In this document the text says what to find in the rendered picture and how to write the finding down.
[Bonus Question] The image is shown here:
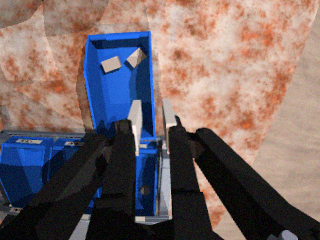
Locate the dark grey disc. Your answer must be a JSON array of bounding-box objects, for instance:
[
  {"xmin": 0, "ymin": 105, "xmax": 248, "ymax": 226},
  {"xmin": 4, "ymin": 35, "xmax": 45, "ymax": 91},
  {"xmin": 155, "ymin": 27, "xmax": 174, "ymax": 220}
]
[{"xmin": 140, "ymin": 185, "xmax": 150, "ymax": 195}]

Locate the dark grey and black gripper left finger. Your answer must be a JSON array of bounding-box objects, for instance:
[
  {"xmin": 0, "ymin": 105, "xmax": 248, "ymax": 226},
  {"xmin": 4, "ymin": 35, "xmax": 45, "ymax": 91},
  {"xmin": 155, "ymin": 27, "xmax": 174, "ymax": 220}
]
[{"xmin": 0, "ymin": 100, "xmax": 143, "ymax": 240}]

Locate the grey metal shelf frame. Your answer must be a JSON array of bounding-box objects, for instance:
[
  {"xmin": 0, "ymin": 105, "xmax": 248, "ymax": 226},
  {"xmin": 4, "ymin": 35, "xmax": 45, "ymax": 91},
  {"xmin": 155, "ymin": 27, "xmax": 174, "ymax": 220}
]
[{"xmin": 0, "ymin": 130, "xmax": 171, "ymax": 240}]

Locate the blue bin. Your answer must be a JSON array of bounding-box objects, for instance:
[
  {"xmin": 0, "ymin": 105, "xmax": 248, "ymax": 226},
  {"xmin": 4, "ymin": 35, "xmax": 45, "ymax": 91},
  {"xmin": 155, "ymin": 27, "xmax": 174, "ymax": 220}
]
[
  {"xmin": 0, "ymin": 136, "xmax": 54, "ymax": 208},
  {"xmin": 47, "ymin": 138, "xmax": 103, "ymax": 214},
  {"xmin": 83, "ymin": 31, "xmax": 156, "ymax": 140},
  {"xmin": 135, "ymin": 141, "xmax": 157, "ymax": 216}
]

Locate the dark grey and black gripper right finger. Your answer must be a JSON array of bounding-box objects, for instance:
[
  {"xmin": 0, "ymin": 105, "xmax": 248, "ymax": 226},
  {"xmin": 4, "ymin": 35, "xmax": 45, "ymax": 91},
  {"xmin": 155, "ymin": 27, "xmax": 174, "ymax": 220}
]
[{"xmin": 162, "ymin": 98, "xmax": 320, "ymax": 240}]

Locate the beige rectangular block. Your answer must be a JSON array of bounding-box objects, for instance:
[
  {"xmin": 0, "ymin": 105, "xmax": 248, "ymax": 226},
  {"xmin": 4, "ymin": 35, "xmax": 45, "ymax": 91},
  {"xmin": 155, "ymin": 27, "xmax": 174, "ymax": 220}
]
[
  {"xmin": 126, "ymin": 47, "xmax": 147, "ymax": 68},
  {"xmin": 101, "ymin": 56, "xmax": 122, "ymax": 73}
]

